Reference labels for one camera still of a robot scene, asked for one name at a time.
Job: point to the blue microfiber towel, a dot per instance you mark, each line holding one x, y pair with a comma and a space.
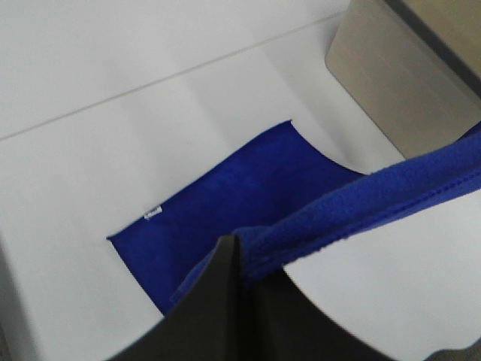
284, 200

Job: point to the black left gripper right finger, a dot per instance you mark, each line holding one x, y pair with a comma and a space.
288, 326

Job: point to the beige plastic storage bin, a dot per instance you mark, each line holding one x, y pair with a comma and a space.
413, 67

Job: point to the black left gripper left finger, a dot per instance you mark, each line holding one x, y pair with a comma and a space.
213, 321

